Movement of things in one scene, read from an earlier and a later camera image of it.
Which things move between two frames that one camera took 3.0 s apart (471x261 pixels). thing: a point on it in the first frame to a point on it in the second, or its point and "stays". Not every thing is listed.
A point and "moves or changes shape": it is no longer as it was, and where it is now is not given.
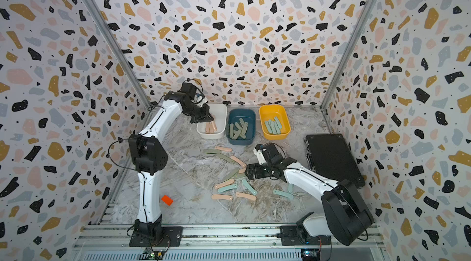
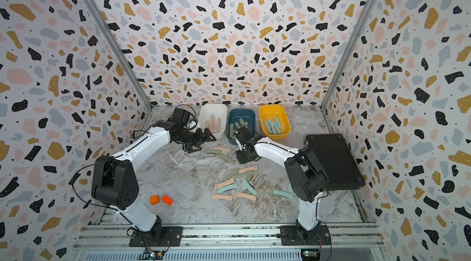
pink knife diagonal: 238,161 moves or changes shape
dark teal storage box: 240,127 stays
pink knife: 246,196 stays
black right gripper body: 259,171 to 241,156
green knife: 243,124 stays
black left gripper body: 199,114 to 192,139
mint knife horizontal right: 283,193 stays
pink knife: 224,184 stays
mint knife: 275,128 stays
